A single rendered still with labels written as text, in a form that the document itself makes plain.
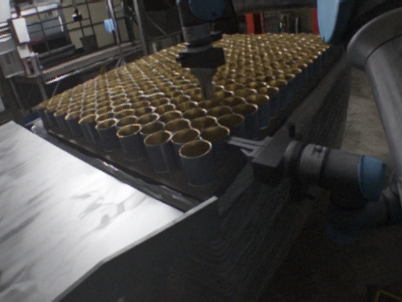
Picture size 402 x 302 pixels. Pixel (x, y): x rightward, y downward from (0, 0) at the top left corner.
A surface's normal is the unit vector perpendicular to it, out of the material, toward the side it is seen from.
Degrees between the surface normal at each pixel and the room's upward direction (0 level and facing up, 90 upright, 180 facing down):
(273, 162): 2
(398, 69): 60
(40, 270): 0
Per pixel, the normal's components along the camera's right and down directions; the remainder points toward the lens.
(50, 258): -0.15, -0.87
